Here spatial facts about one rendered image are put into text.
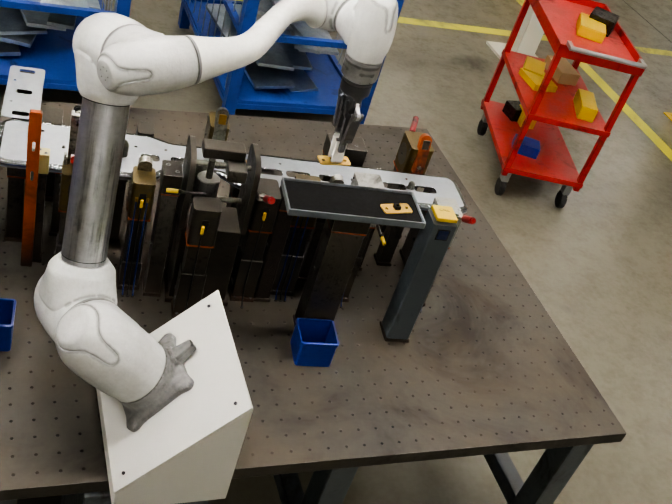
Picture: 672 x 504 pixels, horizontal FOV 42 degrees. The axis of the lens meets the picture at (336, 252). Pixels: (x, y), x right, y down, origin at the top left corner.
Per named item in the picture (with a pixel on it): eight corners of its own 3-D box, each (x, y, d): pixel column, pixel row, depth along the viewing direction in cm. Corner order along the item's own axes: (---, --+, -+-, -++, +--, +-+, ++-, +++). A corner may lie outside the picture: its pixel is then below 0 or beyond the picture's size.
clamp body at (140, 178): (139, 273, 254) (157, 167, 232) (139, 299, 246) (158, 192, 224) (116, 271, 252) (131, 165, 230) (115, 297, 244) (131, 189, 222)
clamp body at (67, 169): (76, 263, 250) (87, 161, 229) (75, 287, 243) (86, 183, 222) (52, 262, 248) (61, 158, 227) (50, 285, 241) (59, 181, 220)
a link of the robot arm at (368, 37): (395, 64, 206) (363, 37, 214) (414, 3, 197) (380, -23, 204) (359, 69, 200) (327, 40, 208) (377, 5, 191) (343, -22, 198)
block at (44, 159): (42, 254, 249) (50, 147, 227) (41, 263, 246) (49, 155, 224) (29, 253, 248) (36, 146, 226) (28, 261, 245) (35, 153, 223)
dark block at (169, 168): (159, 280, 253) (182, 161, 228) (160, 297, 248) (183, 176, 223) (142, 279, 252) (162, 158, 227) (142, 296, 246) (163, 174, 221)
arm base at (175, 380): (209, 375, 194) (195, 363, 190) (131, 435, 195) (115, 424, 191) (186, 322, 207) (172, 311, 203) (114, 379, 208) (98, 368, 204)
